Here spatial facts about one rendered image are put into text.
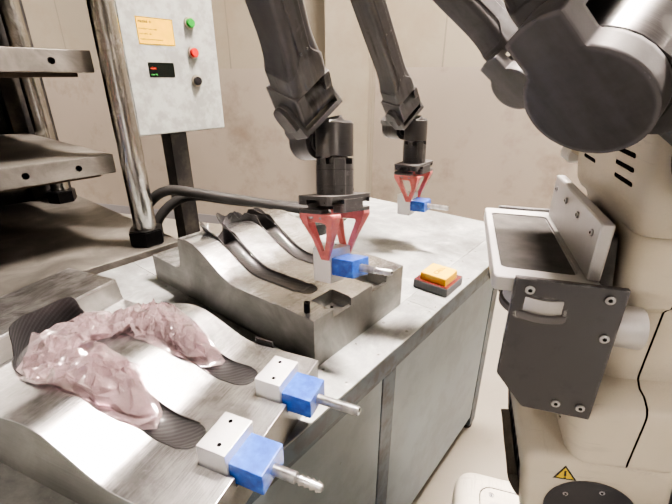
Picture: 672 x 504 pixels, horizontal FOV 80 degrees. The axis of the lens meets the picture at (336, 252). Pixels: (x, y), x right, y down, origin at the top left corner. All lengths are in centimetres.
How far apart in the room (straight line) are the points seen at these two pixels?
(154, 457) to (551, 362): 43
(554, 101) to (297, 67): 32
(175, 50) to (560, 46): 124
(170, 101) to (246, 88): 208
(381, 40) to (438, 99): 216
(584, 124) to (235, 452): 42
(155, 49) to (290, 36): 91
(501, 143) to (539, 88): 277
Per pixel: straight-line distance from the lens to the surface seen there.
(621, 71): 28
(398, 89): 96
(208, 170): 375
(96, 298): 77
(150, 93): 137
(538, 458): 61
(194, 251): 82
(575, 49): 28
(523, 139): 308
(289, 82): 54
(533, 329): 47
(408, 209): 108
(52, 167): 122
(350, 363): 68
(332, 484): 87
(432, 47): 306
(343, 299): 69
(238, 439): 47
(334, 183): 59
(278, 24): 50
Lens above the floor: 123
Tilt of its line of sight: 23 degrees down
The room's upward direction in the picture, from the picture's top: straight up
